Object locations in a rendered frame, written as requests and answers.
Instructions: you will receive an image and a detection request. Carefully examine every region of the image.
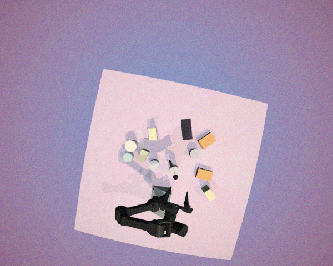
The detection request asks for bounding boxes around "orange rectangular block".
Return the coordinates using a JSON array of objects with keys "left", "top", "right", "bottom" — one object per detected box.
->
[
  {"left": 195, "top": 167, "right": 213, "bottom": 181},
  {"left": 198, "top": 132, "right": 216, "bottom": 149}
]

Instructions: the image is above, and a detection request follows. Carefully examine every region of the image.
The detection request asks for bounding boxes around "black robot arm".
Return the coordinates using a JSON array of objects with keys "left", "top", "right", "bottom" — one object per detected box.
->
[{"left": 115, "top": 196, "right": 188, "bottom": 238}]

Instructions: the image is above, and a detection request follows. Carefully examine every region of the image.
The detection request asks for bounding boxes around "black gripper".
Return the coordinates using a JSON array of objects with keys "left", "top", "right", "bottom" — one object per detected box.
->
[{"left": 156, "top": 187, "right": 193, "bottom": 220}]

